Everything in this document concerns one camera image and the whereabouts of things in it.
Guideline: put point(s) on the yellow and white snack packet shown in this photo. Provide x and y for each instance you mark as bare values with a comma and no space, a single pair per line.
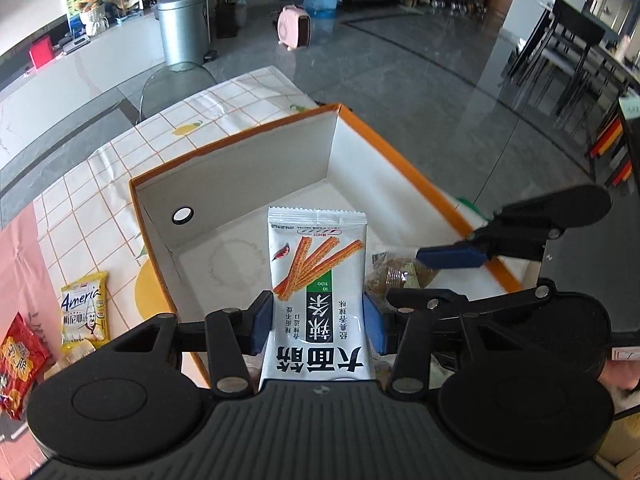
85,310

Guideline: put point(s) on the teddy bear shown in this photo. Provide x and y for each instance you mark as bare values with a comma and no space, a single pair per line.
92,5

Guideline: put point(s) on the green printed box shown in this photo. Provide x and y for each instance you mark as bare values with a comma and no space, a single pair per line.
74,12

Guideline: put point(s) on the flat silver device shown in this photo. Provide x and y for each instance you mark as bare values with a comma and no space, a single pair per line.
76,44

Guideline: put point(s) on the clear packet of brown snacks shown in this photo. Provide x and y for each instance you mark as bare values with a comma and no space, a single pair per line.
400,275

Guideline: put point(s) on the white marble tv console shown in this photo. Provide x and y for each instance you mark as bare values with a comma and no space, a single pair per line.
75,90

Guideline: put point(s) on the red square box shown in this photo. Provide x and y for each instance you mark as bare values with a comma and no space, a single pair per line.
41,52

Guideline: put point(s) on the orange cardboard box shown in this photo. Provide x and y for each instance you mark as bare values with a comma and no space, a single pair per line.
375,175

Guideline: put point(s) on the silver trash can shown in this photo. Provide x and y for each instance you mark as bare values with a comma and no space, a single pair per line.
181,30

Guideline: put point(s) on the black dining chair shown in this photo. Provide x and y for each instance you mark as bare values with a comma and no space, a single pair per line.
575,30

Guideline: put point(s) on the pink table mat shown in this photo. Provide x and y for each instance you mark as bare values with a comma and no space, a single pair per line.
20,270

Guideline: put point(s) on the red snack packet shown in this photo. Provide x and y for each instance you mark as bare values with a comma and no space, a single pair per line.
20,365

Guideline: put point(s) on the pink space heater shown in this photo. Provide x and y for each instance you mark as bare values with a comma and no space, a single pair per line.
294,27

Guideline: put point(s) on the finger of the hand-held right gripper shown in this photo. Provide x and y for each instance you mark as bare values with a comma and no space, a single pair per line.
450,256
475,300

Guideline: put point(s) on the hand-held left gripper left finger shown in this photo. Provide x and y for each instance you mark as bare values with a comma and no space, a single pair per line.
261,322

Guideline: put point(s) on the white spicy strip packet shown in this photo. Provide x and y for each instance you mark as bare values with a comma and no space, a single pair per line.
320,310

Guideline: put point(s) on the transparent chair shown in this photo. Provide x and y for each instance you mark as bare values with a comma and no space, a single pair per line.
175,85

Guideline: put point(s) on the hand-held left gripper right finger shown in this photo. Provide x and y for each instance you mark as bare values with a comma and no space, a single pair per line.
375,327

